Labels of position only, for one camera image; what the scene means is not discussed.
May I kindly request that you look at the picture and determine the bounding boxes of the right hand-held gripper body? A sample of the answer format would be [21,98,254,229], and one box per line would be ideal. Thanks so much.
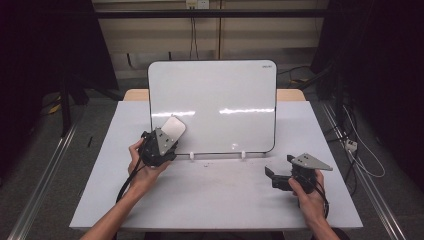
[271,152,334,195]

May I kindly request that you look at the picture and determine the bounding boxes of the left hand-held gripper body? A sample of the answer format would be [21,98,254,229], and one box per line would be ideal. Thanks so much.
[138,127,180,168]

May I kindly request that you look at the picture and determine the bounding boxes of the white whiteboard eraser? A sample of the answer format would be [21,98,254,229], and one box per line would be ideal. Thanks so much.
[160,115,187,141]

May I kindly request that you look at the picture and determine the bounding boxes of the white whiteboard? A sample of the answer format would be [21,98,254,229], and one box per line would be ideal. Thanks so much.
[147,59,278,156]

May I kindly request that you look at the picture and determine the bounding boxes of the person's left hand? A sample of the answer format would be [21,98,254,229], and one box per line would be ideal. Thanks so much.
[127,138,172,198]

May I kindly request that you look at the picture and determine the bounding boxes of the person's right hand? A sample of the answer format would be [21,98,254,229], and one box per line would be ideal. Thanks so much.
[287,169,326,224]

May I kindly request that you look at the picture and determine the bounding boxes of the wooden table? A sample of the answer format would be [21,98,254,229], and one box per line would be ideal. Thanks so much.
[123,88,307,103]

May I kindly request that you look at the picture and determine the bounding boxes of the black metal stand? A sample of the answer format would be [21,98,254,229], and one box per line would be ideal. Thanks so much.
[58,71,92,138]

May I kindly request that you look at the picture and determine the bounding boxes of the black curtain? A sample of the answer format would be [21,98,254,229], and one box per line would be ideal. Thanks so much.
[309,0,424,191]
[0,0,119,181]

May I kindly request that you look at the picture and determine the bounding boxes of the black horizontal bar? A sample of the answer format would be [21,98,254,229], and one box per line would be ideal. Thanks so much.
[94,8,330,20]

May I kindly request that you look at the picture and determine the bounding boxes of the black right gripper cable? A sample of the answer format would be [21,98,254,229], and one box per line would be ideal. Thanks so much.
[309,179,331,220]

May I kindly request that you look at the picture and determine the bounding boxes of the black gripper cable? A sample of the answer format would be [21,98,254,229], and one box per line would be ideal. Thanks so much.
[115,156,148,205]
[309,179,331,220]

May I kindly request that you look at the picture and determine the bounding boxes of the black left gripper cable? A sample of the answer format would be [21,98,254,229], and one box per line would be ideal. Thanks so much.
[115,156,148,205]

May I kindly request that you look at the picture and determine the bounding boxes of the metal floor rail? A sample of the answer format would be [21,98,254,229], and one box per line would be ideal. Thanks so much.
[6,121,83,240]
[320,100,407,240]

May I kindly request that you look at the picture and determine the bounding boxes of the white cable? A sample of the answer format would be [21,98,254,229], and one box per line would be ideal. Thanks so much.
[342,105,387,179]

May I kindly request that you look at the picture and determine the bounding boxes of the black hanging cable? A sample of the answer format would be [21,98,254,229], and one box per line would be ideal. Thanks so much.
[189,16,200,61]

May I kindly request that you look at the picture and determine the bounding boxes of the white wall socket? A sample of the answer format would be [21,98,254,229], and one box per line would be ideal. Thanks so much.
[185,0,211,10]

